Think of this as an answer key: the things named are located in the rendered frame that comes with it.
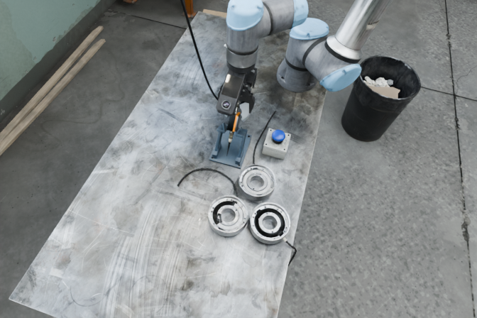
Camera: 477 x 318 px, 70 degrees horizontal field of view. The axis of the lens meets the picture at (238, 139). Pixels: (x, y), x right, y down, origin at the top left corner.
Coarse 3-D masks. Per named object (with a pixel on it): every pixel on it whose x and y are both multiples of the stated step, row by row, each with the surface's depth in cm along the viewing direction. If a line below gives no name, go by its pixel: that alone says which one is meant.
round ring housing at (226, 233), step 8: (216, 200) 92; (224, 200) 93; (232, 200) 93; (240, 200) 92; (224, 208) 92; (232, 208) 92; (208, 216) 89; (224, 224) 89; (232, 224) 89; (240, 224) 89; (216, 232) 89; (224, 232) 87; (232, 232) 87
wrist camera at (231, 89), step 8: (232, 72) 84; (224, 80) 84; (232, 80) 84; (240, 80) 84; (224, 88) 84; (232, 88) 84; (240, 88) 84; (224, 96) 84; (232, 96) 84; (216, 104) 83; (224, 104) 83; (232, 104) 83; (224, 112) 83; (232, 112) 83
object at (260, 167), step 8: (248, 168) 99; (256, 168) 100; (264, 168) 100; (240, 176) 96; (248, 176) 98; (256, 176) 99; (264, 176) 98; (272, 176) 98; (240, 184) 95; (248, 184) 96; (264, 184) 97; (272, 184) 97; (248, 192) 95; (272, 192) 96; (256, 200) 95
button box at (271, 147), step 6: (270, 132) 106; (270, 138) 104; (288, 138) 104; (264, 144) 103; (270, 144) 103; (276, 144) 103; (282, 144) 103; (264, 150) 104; (270, 150) 103; (276, 150) 102; (282, 150) 102; (276, 156) 105; (282, 156) 104
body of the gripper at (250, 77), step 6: (228, 66) 83; (252, 66) 82; (240, 72) 82; (246, 72) 87; (252, 72) 90; (246, 78) 89; (252, 78) 89; (222, 84) 88; (246, 84) 87; (252, 84) 89; (246, 90) 87; (240, 96) 89; (246, 96) 89
